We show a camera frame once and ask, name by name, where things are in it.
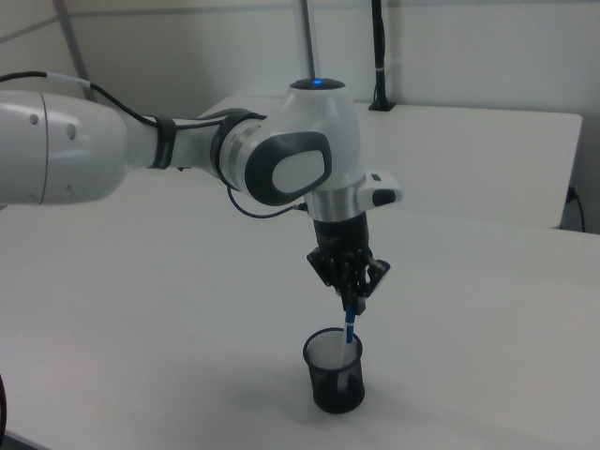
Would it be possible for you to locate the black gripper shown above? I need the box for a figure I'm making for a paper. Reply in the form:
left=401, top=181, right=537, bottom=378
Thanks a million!
left=306, top=213, right=393, bottom=315

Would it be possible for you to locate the blue and white marker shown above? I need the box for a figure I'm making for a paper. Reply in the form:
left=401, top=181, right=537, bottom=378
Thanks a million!
left=336, top=308, right=360, bottom=390

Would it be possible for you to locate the black mesh pen cup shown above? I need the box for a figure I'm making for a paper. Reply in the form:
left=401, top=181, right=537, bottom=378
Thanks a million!
left=302, top=327, right=366, bottom=414

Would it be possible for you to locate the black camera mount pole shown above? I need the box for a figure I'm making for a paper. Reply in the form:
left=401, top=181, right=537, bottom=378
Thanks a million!
left=367, top=0, right=396, bottom=113

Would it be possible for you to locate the thin black power cable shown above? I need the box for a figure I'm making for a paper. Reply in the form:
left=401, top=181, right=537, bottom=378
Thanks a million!
left=566, top=186, right=588, bottom=233

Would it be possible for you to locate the black cable strap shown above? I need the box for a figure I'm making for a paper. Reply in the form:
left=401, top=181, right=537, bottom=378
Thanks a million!
left=148, top=115, right=178, bottom=171

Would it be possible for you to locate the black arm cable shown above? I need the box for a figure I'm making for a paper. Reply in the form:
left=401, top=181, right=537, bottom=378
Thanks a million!
left=0, top=69, right=308, bottom=221

